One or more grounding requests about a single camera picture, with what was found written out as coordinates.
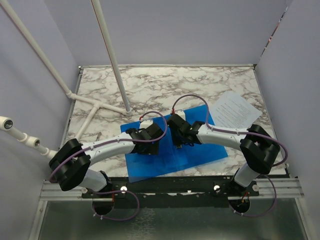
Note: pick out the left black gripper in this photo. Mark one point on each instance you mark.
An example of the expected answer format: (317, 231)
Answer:
(152, 149)

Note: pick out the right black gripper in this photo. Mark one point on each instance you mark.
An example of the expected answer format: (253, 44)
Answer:
(176, 141)

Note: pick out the blue clip file folder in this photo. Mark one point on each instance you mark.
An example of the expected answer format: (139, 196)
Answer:
(171, 159)

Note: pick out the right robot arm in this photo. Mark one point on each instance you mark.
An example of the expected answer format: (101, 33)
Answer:
(258, 148)

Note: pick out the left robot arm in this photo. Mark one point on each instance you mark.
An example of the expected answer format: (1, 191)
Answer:
(70, 165)

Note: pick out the white printed paper sheet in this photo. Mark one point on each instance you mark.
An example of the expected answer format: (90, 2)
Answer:
(232, 111)

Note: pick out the metal pen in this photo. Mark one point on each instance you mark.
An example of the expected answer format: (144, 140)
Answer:
(98, 136)

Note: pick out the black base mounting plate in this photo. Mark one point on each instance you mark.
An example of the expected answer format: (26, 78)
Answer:
(174, 192)

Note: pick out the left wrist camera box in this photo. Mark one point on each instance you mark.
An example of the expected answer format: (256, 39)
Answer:
(145, 123)

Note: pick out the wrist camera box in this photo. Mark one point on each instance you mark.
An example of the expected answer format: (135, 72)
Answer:
(180, 113)
(145, 123)

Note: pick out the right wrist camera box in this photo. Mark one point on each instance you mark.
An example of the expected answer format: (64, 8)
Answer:
(180, 113)

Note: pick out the white pvc pipe frame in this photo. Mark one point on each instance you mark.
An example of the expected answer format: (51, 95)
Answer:
(6, 123)

